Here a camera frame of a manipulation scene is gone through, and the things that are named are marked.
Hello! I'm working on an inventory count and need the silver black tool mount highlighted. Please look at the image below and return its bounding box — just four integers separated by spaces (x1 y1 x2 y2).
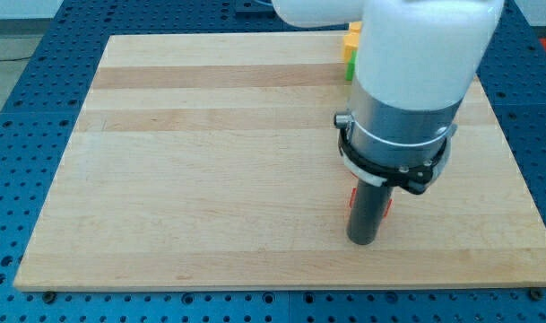
334 79 458 195

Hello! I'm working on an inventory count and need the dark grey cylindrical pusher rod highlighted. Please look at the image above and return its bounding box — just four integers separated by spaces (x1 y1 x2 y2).
347 180 393 245

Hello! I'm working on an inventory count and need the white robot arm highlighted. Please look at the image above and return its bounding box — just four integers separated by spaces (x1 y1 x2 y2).
272 0 504 245

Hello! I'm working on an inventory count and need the red block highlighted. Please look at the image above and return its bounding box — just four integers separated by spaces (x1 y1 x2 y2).
349 188 394 218

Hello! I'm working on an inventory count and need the green block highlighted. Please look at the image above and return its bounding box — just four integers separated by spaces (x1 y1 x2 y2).
344 50 357 81

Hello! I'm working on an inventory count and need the yellow block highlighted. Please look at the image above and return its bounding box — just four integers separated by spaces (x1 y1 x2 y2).
342 22 362 62

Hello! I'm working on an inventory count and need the light wooden board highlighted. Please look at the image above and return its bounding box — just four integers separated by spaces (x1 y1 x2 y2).
13 31 546 292

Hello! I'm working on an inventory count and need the blue perforated metal table plate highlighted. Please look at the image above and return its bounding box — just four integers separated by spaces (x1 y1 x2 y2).
0 1 546 322

